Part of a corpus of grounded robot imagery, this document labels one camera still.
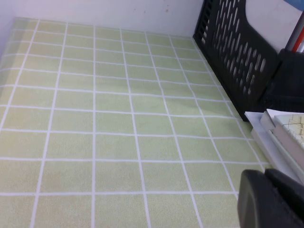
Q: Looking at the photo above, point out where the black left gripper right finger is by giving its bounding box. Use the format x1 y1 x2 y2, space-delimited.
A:
265 168 304 228

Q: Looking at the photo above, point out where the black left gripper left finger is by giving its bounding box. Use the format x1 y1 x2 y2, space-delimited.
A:
238 169 285 228

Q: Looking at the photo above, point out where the black perforated plastic book holder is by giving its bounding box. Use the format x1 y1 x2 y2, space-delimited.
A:
192 0 304 122

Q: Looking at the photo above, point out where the green checkered tablecloth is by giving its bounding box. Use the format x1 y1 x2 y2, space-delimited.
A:
0 17 271 228

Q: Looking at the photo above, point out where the cream yellow mechanical devices book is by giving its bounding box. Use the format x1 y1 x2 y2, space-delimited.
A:
260 108 304 152

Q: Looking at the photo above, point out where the thin orange spine magazine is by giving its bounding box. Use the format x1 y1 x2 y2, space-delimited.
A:
285 14 304 53

